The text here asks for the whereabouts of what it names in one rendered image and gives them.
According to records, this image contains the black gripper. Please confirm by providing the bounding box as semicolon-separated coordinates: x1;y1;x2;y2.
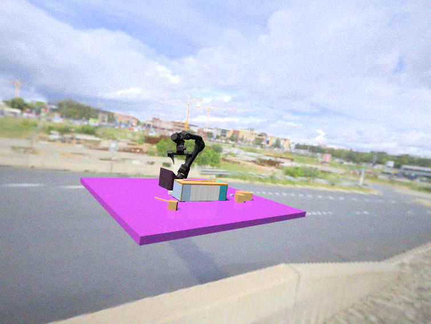
168;144;193;164

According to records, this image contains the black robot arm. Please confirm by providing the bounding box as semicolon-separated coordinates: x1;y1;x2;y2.
170;131;205;179

